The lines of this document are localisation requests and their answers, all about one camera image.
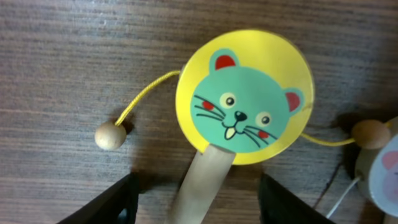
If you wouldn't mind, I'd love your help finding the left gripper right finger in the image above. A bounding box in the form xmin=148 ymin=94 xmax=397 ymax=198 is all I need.
xmin=257 ymin=174 xmax=335 ymax=224

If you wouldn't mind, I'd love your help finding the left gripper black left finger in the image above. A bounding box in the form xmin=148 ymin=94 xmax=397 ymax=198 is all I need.
xmin=59 ymin=173 xmax=139 ymax=224

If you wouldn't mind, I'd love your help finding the white cat rattle drum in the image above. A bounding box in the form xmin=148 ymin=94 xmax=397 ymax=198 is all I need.
xmin=326 ymin=118 xmax=397 ymax=224

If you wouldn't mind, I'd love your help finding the yellow cat rattle drum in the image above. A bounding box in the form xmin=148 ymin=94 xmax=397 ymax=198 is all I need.
xmin=94 ymin=29 xmax=392 ymax=224

